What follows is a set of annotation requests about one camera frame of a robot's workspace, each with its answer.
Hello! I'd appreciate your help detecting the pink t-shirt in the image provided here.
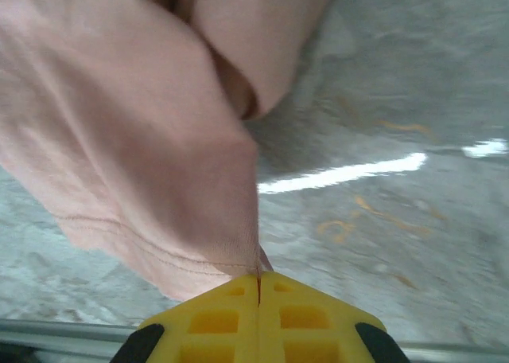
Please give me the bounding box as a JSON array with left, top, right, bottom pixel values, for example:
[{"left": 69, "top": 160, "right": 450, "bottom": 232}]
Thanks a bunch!
[{"left": 0, "top": 0, "right": 347, "bottom": 303}]

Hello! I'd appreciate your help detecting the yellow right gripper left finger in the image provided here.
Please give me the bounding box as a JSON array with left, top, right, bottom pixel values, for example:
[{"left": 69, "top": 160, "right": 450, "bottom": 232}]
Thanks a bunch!
[{"left": 113, "top": 272, "right": 260, "bottom": 363}]

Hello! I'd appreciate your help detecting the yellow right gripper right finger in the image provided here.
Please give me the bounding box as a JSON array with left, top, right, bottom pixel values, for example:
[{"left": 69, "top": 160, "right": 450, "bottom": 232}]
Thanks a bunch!
[{"left": 258, "top": 270, "right": 411, "bottom": 363}]

